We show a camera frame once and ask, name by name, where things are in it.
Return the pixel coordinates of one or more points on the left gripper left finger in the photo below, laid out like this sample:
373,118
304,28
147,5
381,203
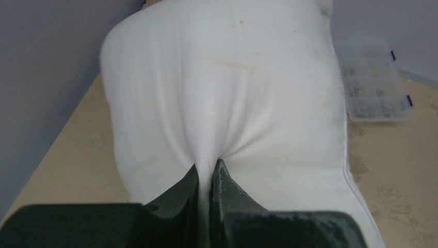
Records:
168,221

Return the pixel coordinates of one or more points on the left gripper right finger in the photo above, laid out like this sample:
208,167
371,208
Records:
236,220

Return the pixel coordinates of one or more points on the white pillow insert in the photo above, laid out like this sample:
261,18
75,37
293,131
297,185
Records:
254,83

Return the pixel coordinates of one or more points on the clear plastic organizer box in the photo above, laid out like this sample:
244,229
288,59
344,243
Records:
374,88

